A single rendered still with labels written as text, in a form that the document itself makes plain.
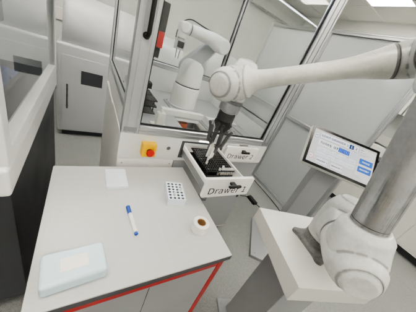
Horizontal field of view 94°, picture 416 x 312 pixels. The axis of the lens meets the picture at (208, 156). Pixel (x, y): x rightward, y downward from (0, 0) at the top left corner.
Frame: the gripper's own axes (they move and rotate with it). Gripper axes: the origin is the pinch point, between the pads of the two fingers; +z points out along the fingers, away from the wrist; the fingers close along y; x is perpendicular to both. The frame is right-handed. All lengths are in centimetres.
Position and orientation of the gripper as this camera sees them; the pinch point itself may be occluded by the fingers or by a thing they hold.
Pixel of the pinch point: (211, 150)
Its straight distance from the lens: 93.5
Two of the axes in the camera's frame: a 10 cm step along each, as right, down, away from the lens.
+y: -8.0, -5.1, 3.2
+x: -5.0, 2.6, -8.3
